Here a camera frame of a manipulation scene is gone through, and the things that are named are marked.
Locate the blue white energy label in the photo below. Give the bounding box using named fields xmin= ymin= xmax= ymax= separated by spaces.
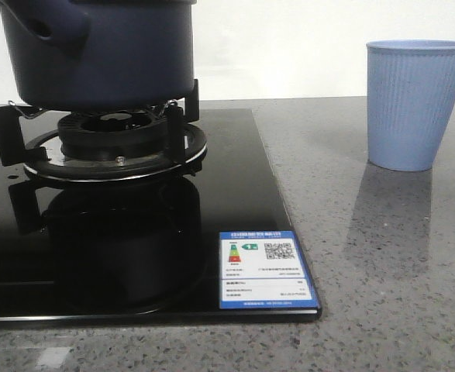
xmin=219 ymin=231 xmax=319 ymax=310

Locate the black round gas burner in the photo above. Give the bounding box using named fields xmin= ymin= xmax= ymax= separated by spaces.
xmin=57 ymin=112 xmax=167 ymax=161

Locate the light blue ribbed cup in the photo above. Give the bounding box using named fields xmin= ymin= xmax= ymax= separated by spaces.
xmin=367 ymin=40 xmax=455 ymax=171

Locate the black pot support grate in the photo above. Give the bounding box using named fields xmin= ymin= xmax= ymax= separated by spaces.
xmin=0 ymin=84 xmax=207 ymax=183

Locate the black glass gas stove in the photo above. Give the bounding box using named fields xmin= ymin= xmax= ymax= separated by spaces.
xmin=0 ymin=109 xmax=322 ymax=328

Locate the dark blue cooking pot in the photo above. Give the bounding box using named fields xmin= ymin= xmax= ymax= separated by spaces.
xmin=0 ymin=1 xmax=194 ymax=112

